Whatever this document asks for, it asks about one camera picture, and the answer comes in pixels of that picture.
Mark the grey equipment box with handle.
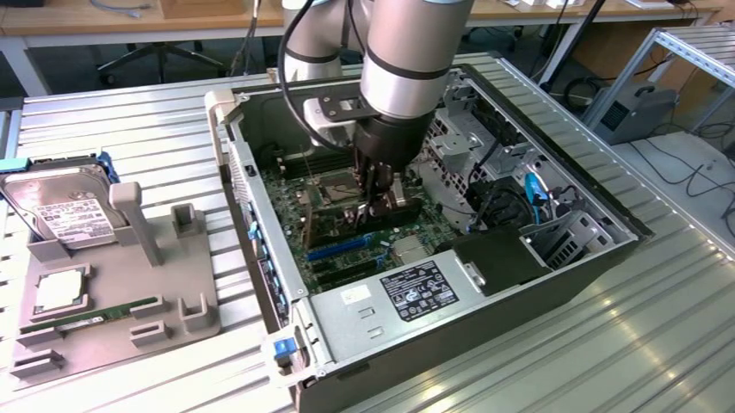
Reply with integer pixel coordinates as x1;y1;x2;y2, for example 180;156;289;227
581;81;681;145

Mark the silver CPU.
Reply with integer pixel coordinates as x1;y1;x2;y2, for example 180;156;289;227
32;270;86;313

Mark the CPU socket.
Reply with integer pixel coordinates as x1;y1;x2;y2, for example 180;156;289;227
312;170;357;207

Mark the grey parts rack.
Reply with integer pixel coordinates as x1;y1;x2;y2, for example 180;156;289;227
8;181;222;382

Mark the thin socket locking lever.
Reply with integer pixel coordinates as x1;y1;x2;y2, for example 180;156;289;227
300;145;317;184

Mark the black plastic air shroud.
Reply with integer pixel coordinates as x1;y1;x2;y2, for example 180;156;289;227
433;225;556;298

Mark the light blue network cable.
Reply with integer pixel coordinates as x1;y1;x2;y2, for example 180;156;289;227
89;0;153;19

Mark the open black PC case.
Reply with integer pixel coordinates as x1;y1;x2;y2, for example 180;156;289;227
202;62;656;413

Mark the brown cardboard box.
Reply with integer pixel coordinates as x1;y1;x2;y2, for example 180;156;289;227
160;0;245;21

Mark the black expansion slot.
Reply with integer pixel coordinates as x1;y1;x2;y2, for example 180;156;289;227
313;260;381;288

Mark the black office chair base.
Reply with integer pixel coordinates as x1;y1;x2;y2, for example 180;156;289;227
458;24;524;46
94;40;228;85

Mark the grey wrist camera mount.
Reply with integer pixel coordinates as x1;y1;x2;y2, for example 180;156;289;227
301;96;380;151

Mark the green motherboard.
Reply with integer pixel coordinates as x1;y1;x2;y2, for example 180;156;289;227
258;144;465;294

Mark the green RAM stick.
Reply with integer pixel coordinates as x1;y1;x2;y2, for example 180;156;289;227
20;296;160;336

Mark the silver chipset heatsink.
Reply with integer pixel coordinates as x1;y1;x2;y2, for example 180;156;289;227
392;237;433;264

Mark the perforated metal disk bay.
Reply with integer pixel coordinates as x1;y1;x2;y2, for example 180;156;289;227
518;210;613;271

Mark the black slanted pole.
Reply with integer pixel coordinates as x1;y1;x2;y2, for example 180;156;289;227
538;0;608;87

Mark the black coiled cable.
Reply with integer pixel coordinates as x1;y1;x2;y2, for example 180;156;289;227
561;76;604;111

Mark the dark arm cable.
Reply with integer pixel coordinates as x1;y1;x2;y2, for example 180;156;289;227
276;0;360;151

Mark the blue data wire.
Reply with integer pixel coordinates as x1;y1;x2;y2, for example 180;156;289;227
522;171;546;227

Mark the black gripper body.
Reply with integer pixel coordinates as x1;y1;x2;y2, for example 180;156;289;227
350;112;434;170

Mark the silver power supply unit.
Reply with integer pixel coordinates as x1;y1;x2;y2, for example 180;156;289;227
296;249;492;367

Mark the aluminium slat side table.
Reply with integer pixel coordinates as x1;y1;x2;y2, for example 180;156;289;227
596;23;735;134

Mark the thin hanging grey cable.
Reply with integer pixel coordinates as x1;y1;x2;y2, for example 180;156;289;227
232;0;262;77

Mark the silver drive cage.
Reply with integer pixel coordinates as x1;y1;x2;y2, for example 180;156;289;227
421;75;546;236

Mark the black loose cable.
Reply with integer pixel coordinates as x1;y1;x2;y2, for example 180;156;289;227
624;122;735;199

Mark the blue disk carrier bracket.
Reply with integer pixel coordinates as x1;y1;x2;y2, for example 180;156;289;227
0;148;120;186

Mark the wooden desk white frame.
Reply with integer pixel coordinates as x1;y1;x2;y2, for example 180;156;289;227
0;0;286;98
466;0;724;85

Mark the silver hard disk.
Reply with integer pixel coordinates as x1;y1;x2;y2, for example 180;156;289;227
0;167;130;253

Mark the blue expansion slot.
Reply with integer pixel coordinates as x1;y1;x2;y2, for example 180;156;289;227
305;238;369;262

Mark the black graphics card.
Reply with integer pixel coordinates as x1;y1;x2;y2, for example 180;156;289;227
298;188;421;251

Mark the black power wire bundle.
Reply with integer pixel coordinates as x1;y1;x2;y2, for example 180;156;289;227
464;178;534;233

